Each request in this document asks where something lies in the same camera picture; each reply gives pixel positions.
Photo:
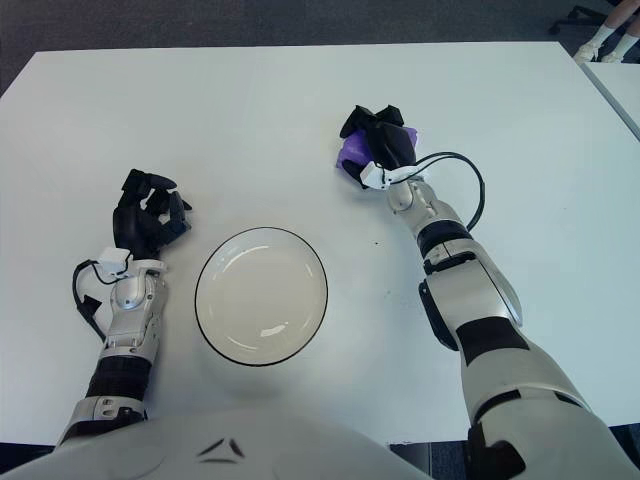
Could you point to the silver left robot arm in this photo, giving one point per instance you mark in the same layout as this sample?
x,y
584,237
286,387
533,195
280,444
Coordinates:
x,y
122,350

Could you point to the white plate black rim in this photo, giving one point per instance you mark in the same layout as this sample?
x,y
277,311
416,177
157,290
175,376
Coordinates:
x,y
260,295

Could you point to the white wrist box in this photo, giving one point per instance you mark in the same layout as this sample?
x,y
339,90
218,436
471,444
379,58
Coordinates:
x,y
372,176
114,260

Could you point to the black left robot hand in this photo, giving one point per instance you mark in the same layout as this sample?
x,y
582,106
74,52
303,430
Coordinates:
x,y
130,225

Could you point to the grey robot torso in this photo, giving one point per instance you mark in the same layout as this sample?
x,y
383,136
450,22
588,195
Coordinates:
x,y
225,450

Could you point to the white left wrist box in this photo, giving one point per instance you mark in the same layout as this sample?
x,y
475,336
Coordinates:
x,y
114,260

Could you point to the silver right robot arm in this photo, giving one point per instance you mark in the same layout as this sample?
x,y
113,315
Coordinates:
x,y
475,300

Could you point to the person leg white sock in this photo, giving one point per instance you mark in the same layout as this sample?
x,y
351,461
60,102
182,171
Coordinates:
x,y
625,45
602,37

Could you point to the black office chair base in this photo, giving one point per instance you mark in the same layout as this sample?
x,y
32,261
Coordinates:
x,y
575,20

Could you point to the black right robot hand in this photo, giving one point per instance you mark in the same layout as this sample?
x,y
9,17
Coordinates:
x,y
392,142

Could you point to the white side table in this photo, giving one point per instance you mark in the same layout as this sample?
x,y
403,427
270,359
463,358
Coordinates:
x,y
620,85

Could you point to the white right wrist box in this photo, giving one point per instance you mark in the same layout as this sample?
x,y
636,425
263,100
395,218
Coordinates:
x,y
372,176

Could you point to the purple tissue paper pack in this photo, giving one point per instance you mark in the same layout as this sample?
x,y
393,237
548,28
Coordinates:
x,y
352,150

